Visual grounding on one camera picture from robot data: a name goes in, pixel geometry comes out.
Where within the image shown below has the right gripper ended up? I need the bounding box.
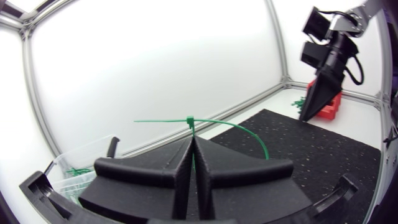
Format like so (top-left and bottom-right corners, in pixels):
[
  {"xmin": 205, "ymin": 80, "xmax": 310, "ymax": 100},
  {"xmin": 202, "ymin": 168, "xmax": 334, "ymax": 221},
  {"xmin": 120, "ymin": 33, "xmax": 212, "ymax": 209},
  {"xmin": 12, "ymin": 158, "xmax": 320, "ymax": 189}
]
[{"xmin": 298, "ymin": 57, "xmax": 351, "ymax": 123}]

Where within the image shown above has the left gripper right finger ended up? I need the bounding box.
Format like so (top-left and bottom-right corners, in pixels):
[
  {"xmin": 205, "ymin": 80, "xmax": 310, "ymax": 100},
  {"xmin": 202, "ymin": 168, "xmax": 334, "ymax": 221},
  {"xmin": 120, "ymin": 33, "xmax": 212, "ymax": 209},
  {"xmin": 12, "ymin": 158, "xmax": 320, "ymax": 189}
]
[{"xmin": 193, "ymin": 136, "xmax": 313, "ymax": 220}]

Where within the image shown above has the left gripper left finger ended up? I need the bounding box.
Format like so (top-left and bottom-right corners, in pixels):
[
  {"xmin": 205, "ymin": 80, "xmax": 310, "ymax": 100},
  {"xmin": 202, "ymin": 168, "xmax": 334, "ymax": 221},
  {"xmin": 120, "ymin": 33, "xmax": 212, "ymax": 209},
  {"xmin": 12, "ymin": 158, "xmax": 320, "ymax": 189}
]
[{"xmin": 78, "ymin": 136, "xmax": 195, "ymax": 220}]

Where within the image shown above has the green cable tie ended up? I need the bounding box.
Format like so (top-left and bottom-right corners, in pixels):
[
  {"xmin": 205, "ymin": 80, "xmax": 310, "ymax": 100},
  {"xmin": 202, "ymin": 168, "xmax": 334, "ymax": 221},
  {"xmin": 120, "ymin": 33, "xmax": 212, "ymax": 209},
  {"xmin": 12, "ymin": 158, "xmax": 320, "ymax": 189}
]
[{"xmin": 134, "ymin": 115, "xmax": 271, "ymax": 172}]

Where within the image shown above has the red plastic box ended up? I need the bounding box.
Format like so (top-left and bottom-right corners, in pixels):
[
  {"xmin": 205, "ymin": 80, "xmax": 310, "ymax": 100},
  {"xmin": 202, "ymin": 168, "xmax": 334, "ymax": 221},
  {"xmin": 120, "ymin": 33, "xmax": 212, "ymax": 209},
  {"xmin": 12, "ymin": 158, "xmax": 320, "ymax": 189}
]
[{"xmin": 306, "ymin": 79, "xmax": 343, "ymax": 121}]

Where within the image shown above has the clear plastic bin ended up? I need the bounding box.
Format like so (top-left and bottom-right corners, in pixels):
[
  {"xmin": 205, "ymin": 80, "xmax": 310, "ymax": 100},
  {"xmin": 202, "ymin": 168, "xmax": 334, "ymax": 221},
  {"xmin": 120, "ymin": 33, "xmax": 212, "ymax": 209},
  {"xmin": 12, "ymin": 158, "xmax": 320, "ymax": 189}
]
[{"xmin": 43, "ymin": 134, "xmax": 123, "ymax": 207}]

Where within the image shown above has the black speckled mat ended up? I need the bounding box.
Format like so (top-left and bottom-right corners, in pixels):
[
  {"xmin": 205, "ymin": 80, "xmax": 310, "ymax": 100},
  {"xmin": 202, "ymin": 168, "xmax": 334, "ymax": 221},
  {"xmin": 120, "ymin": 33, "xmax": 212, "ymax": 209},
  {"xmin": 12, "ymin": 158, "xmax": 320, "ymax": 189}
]
[{"xmin": 208, "ymin": 108, "xmax": 382, "ymax": 224}]

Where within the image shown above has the bundle of green cable ties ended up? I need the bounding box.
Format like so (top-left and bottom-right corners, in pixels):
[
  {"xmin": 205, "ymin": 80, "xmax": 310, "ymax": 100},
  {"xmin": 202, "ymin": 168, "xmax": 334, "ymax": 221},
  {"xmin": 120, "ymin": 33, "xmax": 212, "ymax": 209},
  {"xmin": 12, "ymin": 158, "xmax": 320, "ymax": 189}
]
[{"xmin": 290, "ymin": 96, "xmax": 307, "ymax": 114}]

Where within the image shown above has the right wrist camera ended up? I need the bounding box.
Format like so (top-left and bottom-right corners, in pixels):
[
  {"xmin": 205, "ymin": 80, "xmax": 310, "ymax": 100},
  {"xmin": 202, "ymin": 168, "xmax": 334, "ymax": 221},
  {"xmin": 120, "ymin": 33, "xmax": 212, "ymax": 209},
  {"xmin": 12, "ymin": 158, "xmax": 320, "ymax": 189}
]
[{"xmin": 299, "ymin": 41, "xmax": 328, "ymax": 68}]

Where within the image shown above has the black cable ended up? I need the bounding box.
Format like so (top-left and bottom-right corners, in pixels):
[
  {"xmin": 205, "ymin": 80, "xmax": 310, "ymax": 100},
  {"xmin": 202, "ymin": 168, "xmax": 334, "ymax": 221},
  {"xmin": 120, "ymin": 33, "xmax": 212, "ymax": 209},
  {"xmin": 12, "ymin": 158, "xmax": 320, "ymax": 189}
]
[{"xmin": 343, "ymin": 54, "xmax": 365, "ymax": 86}]

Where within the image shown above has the pile of green cable ties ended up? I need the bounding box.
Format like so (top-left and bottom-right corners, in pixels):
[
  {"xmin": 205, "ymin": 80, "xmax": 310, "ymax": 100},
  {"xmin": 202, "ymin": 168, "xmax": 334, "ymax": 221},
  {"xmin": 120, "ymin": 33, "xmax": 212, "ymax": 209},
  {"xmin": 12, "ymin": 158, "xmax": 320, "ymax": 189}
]
[{"xmin": 60, "ymin": 167, "xmax": 95, "ymax": 205}]

